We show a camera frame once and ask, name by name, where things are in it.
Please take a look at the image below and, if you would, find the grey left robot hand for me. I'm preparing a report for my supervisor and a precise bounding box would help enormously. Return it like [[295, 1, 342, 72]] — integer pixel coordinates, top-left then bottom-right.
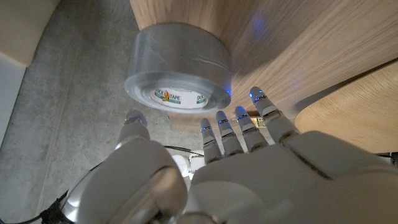
[[60, 86, 398, 224]]

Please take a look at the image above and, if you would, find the white shelf cabinet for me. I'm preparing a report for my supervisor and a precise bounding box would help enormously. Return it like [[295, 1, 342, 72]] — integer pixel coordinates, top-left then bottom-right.
[[0, 0, 60, 144]]

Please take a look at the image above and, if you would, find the grey duct tape roll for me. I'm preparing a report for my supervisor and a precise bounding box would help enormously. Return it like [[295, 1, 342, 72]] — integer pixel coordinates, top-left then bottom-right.
[[123, 22, 233, 114]]

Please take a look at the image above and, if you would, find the yellow black warning sticker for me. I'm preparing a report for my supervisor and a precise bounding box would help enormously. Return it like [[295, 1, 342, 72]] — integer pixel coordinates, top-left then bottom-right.
[[251, 117, 267, 129]]

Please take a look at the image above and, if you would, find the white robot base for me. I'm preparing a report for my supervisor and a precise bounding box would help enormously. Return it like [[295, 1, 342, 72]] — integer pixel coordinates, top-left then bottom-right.
[[170, 150, 206, 180]]

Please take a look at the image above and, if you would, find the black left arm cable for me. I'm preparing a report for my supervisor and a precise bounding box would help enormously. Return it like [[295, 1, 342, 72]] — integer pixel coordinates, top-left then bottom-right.
[[0, 161, 103, 224]]

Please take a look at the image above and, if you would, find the light wooden chair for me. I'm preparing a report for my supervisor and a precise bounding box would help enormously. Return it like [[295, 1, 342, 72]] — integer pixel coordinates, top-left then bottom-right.
[[294, 60, 398, 154]]

